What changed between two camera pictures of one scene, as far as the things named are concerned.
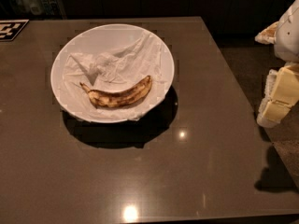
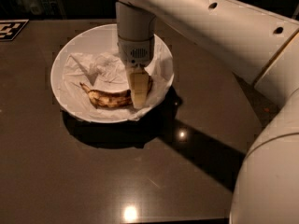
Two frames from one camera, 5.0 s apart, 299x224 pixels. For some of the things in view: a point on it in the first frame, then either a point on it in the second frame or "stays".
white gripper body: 288,36 -> 135,51
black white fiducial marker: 10,28 stays
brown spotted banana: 121,98 stays
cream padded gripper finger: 281,91 -> 140,85
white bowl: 111,58 stays
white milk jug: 22,2 stays
